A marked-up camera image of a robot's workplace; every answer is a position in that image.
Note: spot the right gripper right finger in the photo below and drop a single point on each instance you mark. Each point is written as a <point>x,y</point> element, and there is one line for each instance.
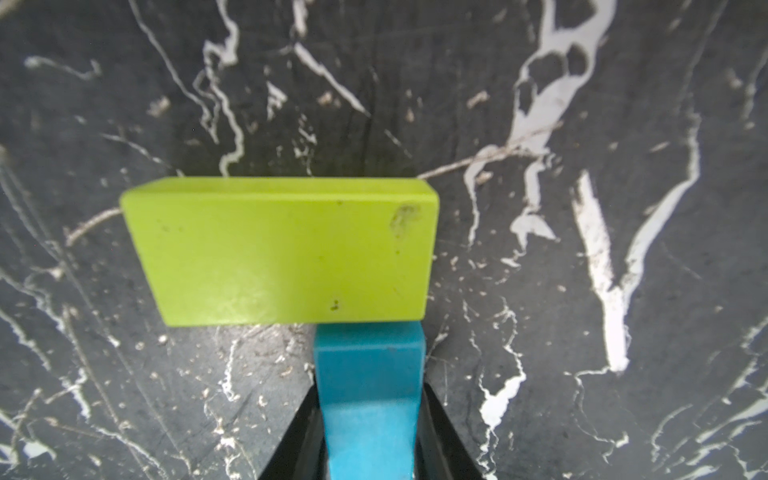
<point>440,453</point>

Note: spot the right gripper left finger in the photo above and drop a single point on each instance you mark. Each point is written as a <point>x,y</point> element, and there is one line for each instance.
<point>301,453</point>

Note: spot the lime green block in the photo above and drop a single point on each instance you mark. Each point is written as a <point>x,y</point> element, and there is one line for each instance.
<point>284,250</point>

